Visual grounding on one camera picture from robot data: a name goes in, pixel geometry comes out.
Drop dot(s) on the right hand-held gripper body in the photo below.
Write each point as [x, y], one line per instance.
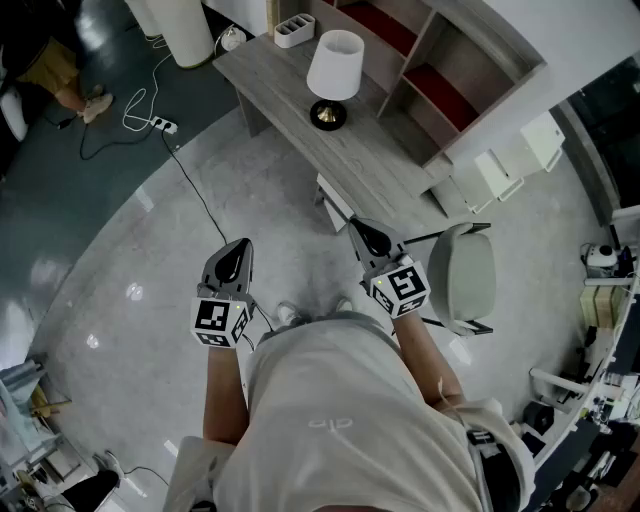
[400, 290]

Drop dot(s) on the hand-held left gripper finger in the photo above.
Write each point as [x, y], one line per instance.
[249, 270]
[210, 270]

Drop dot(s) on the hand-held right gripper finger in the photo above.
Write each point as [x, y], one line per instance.
[361, 257]
[392, 237]

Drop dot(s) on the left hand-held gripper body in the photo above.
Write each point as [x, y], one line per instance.
[215, 320]

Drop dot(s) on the white table lamp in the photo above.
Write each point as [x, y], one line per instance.
[334, 65]

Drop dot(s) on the person's left forearm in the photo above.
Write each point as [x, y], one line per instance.
[222, 395]

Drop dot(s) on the person's right forearm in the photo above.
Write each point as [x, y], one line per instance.
[425, 360]

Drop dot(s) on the grey wooden desk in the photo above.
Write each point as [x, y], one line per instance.
[280, 85]

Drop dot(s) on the wooden shelf unit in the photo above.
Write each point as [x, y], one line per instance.
[480, 30]

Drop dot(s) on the white organizer tray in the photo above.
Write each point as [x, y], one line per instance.
[294, 31]

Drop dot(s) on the person's right shoe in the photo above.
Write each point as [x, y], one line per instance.
[344, 304]

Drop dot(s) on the person's shoe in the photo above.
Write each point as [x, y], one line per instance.
[287, 312]
[344, 304]

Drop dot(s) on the person's left shoe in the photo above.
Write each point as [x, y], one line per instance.
[287, 312]

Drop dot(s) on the grey upholstered chair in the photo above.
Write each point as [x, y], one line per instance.
[462, 275]

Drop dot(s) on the white side table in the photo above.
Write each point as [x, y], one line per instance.
[462, 195]
[497, 172]
[542, 142]

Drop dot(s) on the person's white t-shirt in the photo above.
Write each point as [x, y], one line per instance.
[340, 400]

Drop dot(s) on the white power strip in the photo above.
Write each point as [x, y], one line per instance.
[164, 124]

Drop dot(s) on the black box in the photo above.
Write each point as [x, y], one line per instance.
[538, 416]

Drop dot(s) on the cardboard box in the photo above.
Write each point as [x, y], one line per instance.
[600, 305]

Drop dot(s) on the white round appliance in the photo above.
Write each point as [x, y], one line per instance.
[600, 257]

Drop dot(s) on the black stool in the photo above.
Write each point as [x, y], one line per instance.
[92, 490]

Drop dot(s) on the metal storage shelf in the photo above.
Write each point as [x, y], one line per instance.
[25, 430]

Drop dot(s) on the tan wooden plank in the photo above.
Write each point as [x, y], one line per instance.
[271, 15]

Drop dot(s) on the large white cylinder pedestal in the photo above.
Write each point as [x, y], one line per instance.
[185, 30]

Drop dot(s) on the small white cylinder pedestal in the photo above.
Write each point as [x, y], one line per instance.
[142, 15]

